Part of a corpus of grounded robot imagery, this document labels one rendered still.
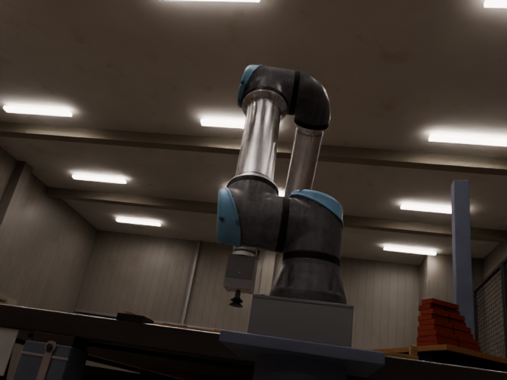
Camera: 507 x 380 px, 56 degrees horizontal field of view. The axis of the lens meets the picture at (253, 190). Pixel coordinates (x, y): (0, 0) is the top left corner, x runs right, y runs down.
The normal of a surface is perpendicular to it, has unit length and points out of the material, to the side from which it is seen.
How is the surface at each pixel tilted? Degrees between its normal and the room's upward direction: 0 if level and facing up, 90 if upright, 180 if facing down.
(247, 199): 72
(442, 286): 90
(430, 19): 180
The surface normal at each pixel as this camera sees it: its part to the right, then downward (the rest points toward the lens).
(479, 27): -0.15, 0.90
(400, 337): -0.11, -0.43
